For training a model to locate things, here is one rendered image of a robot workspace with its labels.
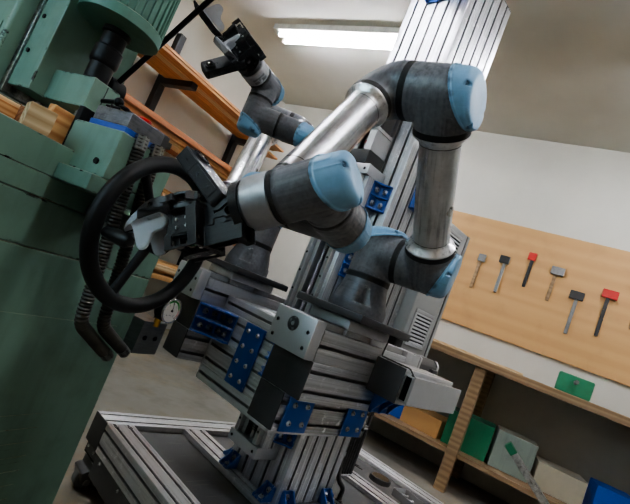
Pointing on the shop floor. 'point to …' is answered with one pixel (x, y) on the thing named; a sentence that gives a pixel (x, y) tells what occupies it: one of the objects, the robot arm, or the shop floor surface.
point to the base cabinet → (35, 369)
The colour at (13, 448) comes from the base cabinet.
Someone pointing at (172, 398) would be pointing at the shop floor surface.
